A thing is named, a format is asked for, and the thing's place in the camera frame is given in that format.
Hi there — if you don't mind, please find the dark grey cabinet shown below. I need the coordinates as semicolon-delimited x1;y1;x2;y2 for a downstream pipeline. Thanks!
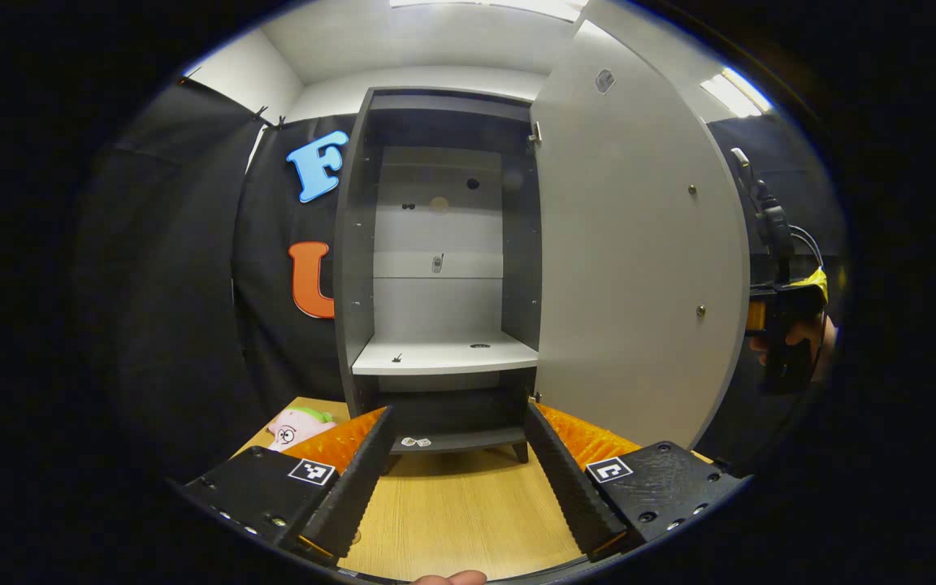
332;85;548;476

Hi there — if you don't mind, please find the pink plush toy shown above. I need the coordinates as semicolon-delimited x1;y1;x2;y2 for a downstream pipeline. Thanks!
266;406;338;453

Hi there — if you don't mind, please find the black camera cable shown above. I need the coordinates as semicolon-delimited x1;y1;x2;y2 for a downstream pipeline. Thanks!
730;146;825;269

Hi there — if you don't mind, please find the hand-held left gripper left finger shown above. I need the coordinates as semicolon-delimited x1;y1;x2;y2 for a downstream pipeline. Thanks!
180;406;397;564

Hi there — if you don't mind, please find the black backdrop cloth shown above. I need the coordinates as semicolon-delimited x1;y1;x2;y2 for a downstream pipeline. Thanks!
70;77;843;480

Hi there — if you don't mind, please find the light grey cabinet shelf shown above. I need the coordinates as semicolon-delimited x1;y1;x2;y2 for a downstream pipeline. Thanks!
350;329;540;377

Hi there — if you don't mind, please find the ceiling light panel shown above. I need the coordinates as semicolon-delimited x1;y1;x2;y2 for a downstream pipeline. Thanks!
389;0;588;23
700;67;775;119

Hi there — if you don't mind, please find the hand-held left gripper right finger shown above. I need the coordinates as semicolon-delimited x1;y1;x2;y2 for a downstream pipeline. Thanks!
521;402;749;563

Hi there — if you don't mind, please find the light grey cabinet door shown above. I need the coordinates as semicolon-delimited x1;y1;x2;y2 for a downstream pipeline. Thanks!
529;18;753;456

